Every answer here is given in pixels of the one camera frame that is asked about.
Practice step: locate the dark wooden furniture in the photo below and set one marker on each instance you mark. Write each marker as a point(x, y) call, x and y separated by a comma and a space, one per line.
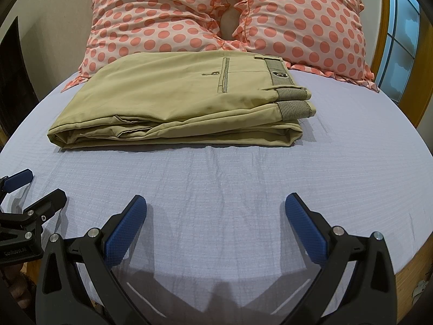
point(15, 81)

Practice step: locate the lavender bed sheet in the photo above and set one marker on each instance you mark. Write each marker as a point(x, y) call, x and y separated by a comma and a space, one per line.
point(216, 176)

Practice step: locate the khaki pants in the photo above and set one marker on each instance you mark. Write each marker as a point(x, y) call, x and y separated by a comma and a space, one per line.
point(176, 98)

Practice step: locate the pink polka dot pillow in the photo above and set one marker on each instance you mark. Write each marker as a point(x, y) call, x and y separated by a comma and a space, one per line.
point(149, 17)
point(304, 20)

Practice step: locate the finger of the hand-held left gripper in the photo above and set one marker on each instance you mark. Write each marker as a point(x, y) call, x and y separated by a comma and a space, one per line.
point(47, 203)
point(19, 178)

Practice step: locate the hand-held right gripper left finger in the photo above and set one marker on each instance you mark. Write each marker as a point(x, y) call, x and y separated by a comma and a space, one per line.
point(127, 230)

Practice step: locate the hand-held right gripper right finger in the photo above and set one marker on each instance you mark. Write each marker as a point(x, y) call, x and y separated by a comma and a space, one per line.
point(306, 230)

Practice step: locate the wooden bed frame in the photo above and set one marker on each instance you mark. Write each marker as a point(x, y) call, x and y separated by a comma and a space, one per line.
point(411, 284)

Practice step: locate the wooden framed window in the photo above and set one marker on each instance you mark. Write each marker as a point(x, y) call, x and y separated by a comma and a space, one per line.
point(402, 40)

